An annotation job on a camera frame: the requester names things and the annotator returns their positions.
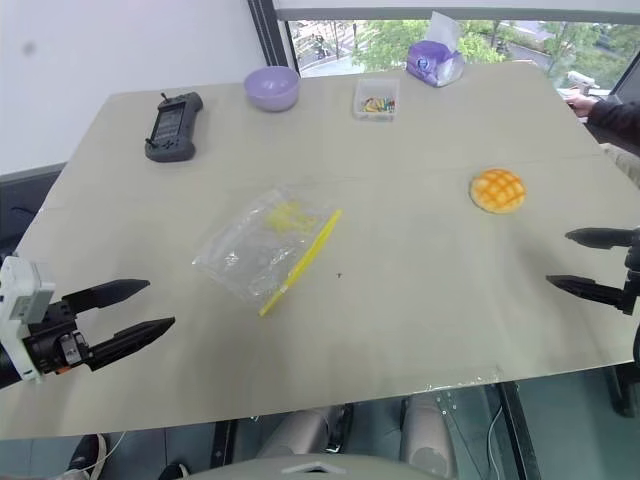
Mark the grey robot torso top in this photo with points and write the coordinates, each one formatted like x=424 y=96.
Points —
x=320 y=467

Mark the bystander's bare hand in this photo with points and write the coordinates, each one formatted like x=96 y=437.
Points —
x=580 y=103

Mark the black and white shoe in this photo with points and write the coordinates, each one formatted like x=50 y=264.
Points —
x=90 y=452

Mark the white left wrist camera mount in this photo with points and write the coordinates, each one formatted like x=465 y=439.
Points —
x=22 y=300

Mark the white glue gun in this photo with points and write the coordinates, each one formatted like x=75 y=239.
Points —
x=580 y=80

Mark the black table frame leg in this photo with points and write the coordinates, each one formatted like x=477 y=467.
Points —
x=520 y=430

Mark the clear box with coloured bits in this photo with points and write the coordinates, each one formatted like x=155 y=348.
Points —
x=376 y=100

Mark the clear yellow-zip plastic bag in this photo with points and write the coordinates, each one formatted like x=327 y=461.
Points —
x=260 y=250

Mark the purple plastic bowl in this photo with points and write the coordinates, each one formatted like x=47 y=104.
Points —
x=271 y=89

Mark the dark rounded robot leg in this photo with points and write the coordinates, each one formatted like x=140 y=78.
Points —
x=430 y=435
x=300 y=432

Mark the bystander's black sleeve forearm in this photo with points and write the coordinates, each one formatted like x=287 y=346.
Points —
x=615 y=120

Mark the purple tissue pack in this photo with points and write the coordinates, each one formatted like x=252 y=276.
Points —
x=434 y=62

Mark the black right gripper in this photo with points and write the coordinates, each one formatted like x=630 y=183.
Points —
x=633 y=290

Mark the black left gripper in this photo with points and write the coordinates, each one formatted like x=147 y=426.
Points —
x=50 y=345

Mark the round golden melon-pan bread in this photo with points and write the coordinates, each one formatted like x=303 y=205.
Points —
x=497 y=191

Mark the beige fabric item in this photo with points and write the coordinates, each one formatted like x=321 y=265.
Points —
x=625 y=162

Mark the dark window frame pillar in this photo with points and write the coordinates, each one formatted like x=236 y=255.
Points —
x=270 y=35

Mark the dark grey handheld controller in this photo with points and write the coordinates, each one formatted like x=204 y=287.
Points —
x=172 y=127

